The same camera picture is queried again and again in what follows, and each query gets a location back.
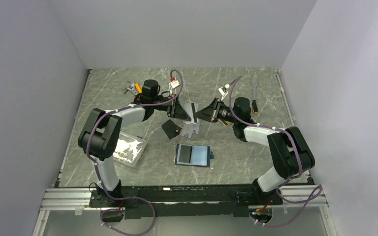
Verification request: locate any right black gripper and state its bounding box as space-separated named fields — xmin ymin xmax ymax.
xmin=193 ymin=98 xmax=239 ymax=124

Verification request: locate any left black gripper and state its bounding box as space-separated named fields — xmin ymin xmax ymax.
xmin=152 ymin=94 xmax=191 ymax=121

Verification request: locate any single silver card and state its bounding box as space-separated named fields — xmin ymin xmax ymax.
xmin=183 ymin=103 xmax=198 ymax=124

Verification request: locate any silver card stack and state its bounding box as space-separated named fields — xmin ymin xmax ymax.
xmin=180 ymin=122 xmax=200 ymax=139

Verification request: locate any black card stack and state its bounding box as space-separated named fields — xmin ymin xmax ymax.
xmin=161 ymin=119 xmax=182 ymax=140

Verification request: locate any single black card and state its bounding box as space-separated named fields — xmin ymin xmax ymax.
xmin=178 ymin=145 xmax=192 ymax=164

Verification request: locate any blue leather card holder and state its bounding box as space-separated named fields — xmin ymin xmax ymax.
xmin=174 ymin=144 xmax=214 ymax=167

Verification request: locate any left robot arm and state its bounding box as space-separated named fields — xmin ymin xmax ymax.
xmin=78 ymin=77 xmax=189 ymax=207

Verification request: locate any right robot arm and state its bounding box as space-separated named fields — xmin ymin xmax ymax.
xmin=194 ymin=97 xmax=315 ymax=204

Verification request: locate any red adjustable wrench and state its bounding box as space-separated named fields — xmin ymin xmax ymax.
xmin=122 ymin=81 xmax=142 ymax=96

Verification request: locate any clear plastic screw box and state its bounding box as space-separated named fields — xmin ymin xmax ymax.
xmin=112 ymin=131 xmax=147 ymax=167

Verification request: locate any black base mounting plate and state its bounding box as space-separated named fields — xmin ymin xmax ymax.
xmin=89 ymin=184 xmax=283 ymax=219

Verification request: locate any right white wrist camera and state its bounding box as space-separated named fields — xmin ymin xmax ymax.
xmin=218 ymin=84 xmax=230 ymax=101

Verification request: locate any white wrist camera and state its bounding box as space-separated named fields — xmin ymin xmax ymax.
xmin=168 ymin=77 xmax=181 ymax=96
xmin=218 ymin=84 xmax=230 ymax=101

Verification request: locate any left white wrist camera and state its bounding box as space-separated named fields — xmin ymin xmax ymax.
xmin=168 ymin=77 xmax=181 ymax=96

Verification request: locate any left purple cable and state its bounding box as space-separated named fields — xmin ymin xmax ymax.
xmin=86 ymin=69 xmax=184 ymax=236

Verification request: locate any grey wrench black handle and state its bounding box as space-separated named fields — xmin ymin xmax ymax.
xmin=251 ymin=76 xmax=258 ymax=115

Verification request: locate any aluminium frame rail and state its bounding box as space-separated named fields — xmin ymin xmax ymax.
xmin=40 ymin=185 xmax=315 ymax=212

